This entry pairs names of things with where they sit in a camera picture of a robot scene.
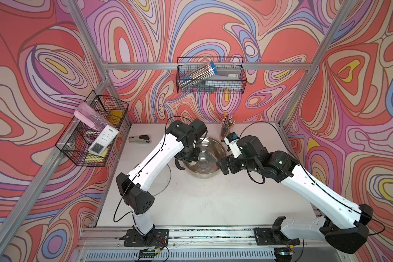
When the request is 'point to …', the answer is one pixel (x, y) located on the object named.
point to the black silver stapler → (140, 139)
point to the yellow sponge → (114, 117)
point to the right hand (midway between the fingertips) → (227, 163)
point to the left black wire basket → (103, 105)
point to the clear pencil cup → (227, 122)
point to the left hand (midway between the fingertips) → (192, 160)
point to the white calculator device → (103, 140)
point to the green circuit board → (147, 253)
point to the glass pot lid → (161, 183)
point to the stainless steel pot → (211, 150)
